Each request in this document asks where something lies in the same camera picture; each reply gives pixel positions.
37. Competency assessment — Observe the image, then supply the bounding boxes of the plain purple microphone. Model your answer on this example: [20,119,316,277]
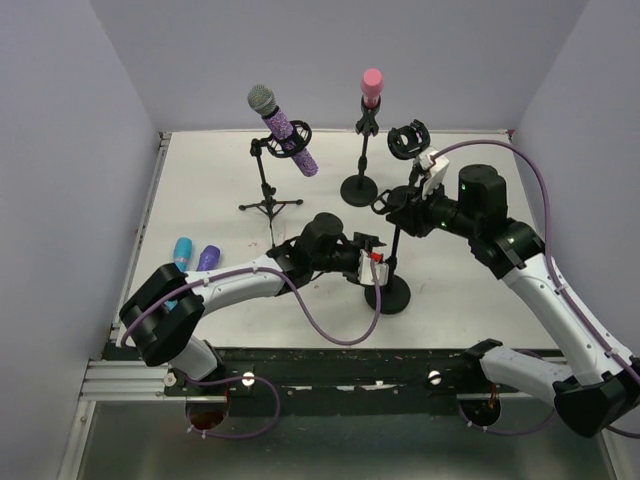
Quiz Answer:
[196,245,221,271]

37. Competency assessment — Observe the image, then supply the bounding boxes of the black round-base clip stand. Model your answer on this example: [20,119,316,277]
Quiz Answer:
[340,95,380,207]

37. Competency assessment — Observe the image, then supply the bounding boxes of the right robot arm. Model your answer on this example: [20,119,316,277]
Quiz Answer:
[383,164,639,438]

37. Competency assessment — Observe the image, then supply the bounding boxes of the teal microphone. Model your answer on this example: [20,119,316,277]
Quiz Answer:
[164,236,194,314]

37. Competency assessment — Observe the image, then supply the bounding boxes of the black shock-mount desk stand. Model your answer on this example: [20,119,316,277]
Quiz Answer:
[387,119,432,207]

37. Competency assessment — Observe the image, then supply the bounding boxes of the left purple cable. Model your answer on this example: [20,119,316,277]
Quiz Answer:
[119,259,385,441]

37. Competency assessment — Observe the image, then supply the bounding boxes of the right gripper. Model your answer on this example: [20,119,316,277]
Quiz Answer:
[387,176,480,239]

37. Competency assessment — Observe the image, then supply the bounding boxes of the pink microphone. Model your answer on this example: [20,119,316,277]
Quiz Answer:
[360,68,384,109]

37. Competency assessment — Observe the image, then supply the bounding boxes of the purple glitter microphone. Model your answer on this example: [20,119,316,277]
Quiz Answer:
[247,84,318,177]

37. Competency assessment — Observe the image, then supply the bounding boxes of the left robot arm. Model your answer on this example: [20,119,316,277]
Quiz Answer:
[119,212,389,395]

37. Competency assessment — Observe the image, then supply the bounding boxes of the black tripod shock-mount stand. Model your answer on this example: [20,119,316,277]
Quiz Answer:
[238,120,312,244]

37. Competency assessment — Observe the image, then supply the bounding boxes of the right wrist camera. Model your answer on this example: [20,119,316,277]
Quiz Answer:
[412,147,450,199]

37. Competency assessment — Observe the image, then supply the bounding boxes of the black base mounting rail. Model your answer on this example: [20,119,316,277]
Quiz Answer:
[164,345,571,417]

